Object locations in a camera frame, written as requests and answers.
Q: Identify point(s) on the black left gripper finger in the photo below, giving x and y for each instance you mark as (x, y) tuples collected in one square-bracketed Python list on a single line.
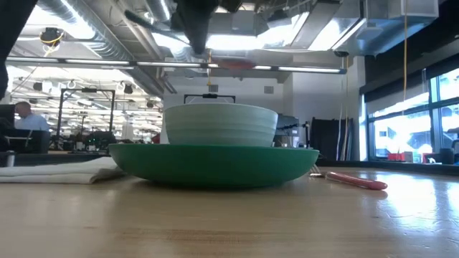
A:
[(199, 25)]

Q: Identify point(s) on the pale green bowl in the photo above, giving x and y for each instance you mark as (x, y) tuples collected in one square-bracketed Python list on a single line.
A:
[(220, 123)]

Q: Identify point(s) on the green plate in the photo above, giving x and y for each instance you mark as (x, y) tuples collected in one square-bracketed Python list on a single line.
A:
[(215, 165)]

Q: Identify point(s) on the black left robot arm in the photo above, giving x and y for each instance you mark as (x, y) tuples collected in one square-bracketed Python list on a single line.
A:
[(10, 21)]

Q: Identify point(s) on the long ceiling light bar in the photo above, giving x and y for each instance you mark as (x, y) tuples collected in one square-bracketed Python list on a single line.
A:
[(97, 62)]

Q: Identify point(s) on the black curtain panel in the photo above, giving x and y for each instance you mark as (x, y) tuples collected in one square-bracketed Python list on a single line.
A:
[(330, 139)]

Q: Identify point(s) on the person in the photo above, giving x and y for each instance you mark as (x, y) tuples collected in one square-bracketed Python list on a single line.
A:
[(30, 120)]

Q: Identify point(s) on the white folded napkin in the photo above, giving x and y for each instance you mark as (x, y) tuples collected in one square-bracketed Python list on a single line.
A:
[(54, 173)]

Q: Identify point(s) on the red box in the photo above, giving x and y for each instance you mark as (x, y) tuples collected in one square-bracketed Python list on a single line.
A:
[(394, 157)]

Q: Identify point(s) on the metal cup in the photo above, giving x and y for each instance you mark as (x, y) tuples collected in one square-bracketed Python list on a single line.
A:
[(10, 159)]

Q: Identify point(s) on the black rig frame with camera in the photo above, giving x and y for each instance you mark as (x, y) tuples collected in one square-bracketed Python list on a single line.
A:
[(209, 96)]

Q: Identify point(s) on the silver ceiling duct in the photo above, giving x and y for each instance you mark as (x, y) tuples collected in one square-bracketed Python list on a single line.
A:
[(107, 39)]

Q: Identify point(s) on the black robot rig frame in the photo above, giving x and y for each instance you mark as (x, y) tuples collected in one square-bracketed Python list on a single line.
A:
[(61, 114)]

